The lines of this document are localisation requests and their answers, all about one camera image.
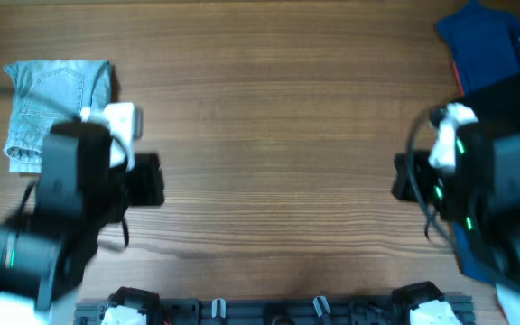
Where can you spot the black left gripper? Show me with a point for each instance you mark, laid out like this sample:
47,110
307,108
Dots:
147,181

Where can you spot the dark blue garment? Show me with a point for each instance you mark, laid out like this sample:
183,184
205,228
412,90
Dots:
484,44

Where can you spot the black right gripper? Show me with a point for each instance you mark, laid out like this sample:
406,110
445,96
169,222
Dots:
408,177

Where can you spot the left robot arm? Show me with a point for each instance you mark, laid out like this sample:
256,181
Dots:
44,253

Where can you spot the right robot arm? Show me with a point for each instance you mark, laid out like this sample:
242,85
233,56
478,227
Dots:
476,207

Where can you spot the light blue jeans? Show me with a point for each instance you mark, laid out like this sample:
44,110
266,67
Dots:
47,92

